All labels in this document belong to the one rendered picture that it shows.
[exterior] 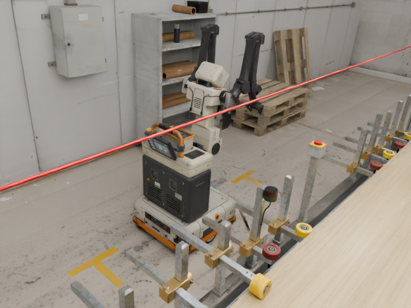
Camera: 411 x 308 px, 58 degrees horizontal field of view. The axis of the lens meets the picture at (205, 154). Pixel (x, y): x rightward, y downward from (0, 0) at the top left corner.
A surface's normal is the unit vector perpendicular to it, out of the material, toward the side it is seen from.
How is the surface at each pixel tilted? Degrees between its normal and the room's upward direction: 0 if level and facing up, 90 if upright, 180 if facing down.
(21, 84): 90
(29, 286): 0
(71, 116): 90
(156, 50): 90
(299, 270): 0
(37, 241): 0
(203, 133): 82
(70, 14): 90
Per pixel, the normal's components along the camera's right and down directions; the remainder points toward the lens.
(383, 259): 0.06, -0.89
